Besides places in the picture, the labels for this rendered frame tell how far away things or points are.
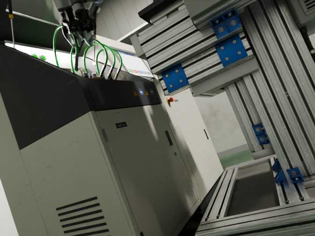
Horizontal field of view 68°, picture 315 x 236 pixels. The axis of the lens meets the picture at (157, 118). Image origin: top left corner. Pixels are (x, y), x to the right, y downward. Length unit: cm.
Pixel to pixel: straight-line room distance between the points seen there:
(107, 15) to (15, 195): 330
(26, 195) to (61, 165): 37
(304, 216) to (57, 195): 105
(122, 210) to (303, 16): 101
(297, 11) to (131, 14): 324
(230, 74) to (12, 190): 134
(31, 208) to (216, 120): 254
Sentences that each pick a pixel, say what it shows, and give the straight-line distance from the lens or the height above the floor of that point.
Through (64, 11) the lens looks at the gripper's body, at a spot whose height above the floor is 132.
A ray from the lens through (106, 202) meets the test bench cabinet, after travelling 111.
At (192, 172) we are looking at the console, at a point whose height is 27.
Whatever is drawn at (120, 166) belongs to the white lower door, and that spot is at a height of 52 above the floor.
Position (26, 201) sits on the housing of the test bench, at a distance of 156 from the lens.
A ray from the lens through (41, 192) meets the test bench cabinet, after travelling 142.
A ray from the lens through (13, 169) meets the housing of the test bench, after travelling 158.
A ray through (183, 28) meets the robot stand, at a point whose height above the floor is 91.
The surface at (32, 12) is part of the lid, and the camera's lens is 177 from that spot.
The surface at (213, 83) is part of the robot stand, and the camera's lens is 99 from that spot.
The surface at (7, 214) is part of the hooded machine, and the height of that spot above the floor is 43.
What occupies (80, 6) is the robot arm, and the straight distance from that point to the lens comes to 159.
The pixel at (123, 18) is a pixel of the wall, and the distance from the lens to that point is 411.
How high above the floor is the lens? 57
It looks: 5 degrees up
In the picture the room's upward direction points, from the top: 21 degrees counter-clockwise
